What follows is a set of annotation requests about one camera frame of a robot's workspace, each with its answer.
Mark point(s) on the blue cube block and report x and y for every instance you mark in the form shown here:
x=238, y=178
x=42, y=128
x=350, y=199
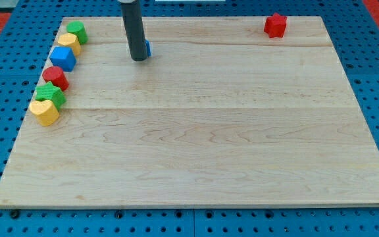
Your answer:
x=63, y=57

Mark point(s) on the yellow heart block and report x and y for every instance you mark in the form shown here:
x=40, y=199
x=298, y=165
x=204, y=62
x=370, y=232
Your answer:
x=45, y=112

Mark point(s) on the yellow hexagon block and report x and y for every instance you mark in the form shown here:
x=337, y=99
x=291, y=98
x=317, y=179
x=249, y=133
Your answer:
x=71, y=41

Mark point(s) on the green star block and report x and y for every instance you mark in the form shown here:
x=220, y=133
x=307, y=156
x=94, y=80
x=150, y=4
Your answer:
x=50, y=92

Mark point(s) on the green cylinder block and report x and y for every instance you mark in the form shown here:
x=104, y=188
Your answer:
x=78, y=29

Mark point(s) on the blue triangle block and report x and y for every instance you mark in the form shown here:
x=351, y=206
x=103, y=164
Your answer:
x=148, y=47

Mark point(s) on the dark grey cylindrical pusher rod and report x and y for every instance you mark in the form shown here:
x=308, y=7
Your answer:
x=133, y=24

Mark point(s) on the light wooden board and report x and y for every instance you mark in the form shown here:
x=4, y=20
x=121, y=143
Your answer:
x=219, y=117

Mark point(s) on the red star block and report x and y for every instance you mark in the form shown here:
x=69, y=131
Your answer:
x=275, y=25

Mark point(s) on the red cylinder block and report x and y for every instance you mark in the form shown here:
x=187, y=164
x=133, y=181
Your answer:
x=56, y=76

